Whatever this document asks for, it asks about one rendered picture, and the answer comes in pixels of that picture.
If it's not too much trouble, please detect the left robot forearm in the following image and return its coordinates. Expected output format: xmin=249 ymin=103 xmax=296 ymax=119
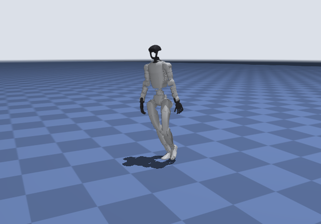
xmin=170 ymin=80 xmax=179 ymax=101

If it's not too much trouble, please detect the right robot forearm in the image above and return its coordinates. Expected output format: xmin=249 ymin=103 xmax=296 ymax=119
xmin=139 ymin=85 xmax=148 ymax=101

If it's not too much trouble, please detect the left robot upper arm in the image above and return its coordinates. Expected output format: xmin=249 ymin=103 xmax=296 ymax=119
xmin=162 ymin=62 xmax=173 ymax=86

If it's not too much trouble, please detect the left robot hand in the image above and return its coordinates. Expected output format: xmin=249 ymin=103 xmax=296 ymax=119
xmin=174 ymin=98 xmax=183 ymax=114

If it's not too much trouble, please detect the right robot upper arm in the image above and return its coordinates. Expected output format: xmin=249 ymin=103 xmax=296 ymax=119
xmin=143 ymin=64 xmax=150 ymax=86

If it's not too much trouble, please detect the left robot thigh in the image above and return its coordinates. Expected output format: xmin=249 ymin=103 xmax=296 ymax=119
xmin=160 ymin=98 xmax=173 ymax=136

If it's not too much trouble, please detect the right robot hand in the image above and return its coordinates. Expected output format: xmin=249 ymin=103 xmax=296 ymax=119
xmin=140 ymin=97 xmax=146 ymax=114

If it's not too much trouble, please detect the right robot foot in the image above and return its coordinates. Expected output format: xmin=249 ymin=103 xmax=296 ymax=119
xmin=161 ymin=153 xmax=171 ymax=160

